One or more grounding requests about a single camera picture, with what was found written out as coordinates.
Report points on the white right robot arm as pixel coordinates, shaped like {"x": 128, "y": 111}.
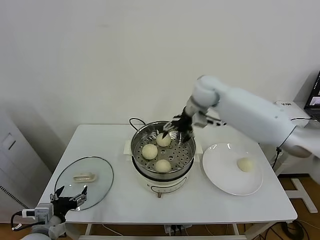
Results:
{"x": 245, "y": 112}

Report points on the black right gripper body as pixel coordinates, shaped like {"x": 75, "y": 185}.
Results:
{"x": 186, "y": 121}

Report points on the white power strip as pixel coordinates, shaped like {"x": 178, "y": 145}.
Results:
{"x": 175, "y": 228}

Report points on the round glass pot lid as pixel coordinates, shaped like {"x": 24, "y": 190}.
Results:
{"x": 100, "y": 175}

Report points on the white round plate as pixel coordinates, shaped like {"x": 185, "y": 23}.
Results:
{"x": 225, "y": 175}

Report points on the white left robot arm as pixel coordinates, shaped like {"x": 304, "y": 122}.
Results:
{"x": 37, "y": 232}

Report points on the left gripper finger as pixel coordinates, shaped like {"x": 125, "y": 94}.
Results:
{"x": 57, "y": 193}
{"x": 80, "y": 197}

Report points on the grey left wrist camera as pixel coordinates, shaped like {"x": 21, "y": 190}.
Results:
{"x": 43, "y": 212}

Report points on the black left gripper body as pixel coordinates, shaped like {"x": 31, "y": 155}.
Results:
{"x": 61, "y": 206}

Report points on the white table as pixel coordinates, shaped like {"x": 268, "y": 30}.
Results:
{"x": 100, "y": 140}

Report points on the black laptop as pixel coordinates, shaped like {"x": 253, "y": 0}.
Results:
{"x": 313, "y": 100}

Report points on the stainless steel steamer basket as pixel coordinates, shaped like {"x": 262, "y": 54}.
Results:
{"x": 143, "y": 137}

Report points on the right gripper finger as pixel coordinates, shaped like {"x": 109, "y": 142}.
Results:
{"x": 188, "y": 135}
{"x": 171, "y": 125}

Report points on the white side desk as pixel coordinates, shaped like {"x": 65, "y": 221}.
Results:
{"x": 298, "y": 108}

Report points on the white electric cooker base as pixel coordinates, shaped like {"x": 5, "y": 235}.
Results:
{"x": 162, "y": 186}

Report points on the white steamed baozi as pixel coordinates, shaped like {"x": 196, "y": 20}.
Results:
{"x": 163, "y": 140}
{"x": 163, "y": 166}
{"x": 149, "y": 151}
{"x": 246, "y": 164}

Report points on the white cabinet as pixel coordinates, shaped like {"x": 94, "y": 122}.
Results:
{"x": 20, "y": 155}

